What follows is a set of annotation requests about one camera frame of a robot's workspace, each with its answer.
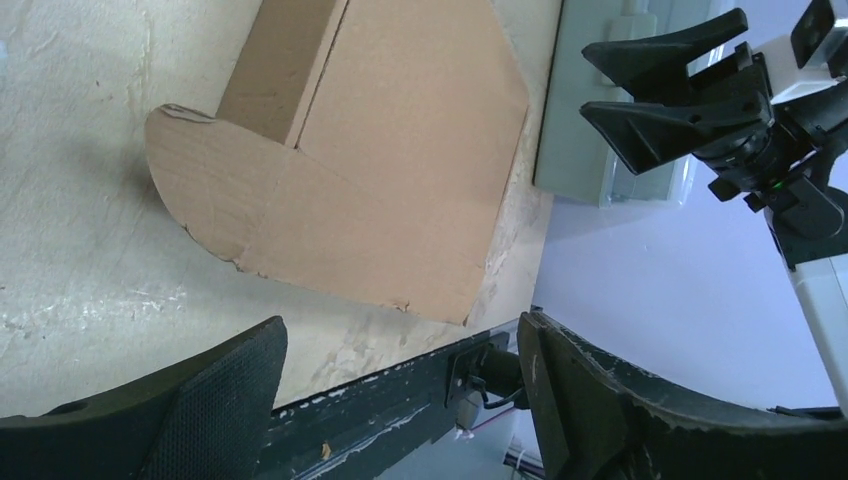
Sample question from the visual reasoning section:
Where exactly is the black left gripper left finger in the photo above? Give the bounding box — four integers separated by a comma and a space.
1, 316, 288, 479

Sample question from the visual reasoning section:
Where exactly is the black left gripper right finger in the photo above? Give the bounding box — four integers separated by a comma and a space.
517, 312, 847, 479

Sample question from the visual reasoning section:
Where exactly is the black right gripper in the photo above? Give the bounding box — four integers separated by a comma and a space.
579, 8, 819, 193

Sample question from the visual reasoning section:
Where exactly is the brown cardboard box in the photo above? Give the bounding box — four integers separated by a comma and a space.
145, 1, 529, 324

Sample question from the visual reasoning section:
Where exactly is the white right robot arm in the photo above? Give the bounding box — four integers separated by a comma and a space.
580, 1, 847, 408

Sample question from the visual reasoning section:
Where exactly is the clear plastic bin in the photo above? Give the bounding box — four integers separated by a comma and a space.
532, 0, 730, 209

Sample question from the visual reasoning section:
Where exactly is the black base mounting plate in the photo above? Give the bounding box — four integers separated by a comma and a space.
254, 321, 526, 479

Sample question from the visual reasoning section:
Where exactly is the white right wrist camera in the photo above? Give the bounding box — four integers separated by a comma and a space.
755, 0, 847, 104

